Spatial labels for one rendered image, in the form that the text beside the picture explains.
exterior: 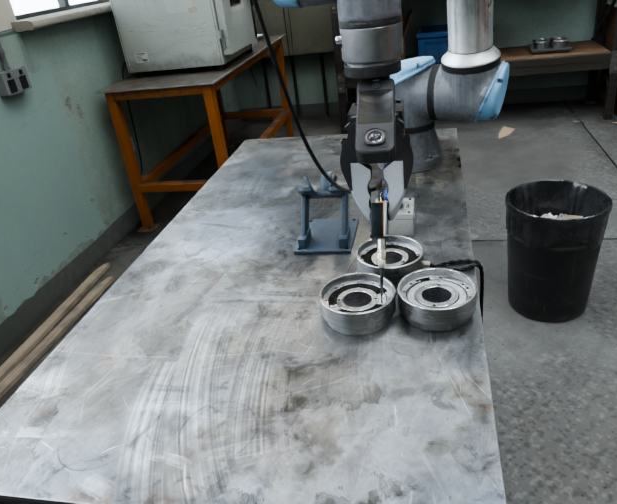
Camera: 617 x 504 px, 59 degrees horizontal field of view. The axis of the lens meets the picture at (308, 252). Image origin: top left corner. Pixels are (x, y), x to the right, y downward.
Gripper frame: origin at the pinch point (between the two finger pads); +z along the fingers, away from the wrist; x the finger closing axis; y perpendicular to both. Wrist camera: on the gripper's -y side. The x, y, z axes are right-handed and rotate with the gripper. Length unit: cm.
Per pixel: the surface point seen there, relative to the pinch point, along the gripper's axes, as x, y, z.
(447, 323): -8.8, -9.9, 11.2
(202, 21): 100, 207, -9
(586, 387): -53, 69, 93
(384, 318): -0.7, -9.5, 10.8
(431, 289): -6.8, -2.9, 10.5
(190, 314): 28.9, -6.0, 13.0
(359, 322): 2.5, -11.2, 10.3
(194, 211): 43, 32, 13
